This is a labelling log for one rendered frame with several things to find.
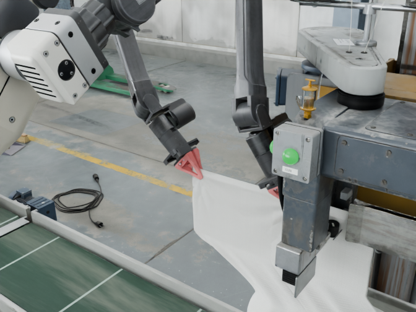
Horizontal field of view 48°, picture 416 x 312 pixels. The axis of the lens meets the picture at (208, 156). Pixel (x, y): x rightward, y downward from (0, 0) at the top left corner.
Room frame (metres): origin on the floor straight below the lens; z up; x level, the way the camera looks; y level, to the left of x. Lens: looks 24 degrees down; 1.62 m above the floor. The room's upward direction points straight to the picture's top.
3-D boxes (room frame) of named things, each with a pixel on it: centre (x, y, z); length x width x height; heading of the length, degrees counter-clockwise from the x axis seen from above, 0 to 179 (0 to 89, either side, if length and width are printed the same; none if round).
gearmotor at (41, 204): (2.25, 0.98, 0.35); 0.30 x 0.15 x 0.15; 54
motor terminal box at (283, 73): (1.31, -0.23, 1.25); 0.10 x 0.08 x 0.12; 169
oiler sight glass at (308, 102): (0.84, -0.19, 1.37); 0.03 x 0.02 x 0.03; 54
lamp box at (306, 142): (0.78, -0.16, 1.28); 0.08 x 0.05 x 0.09; 54
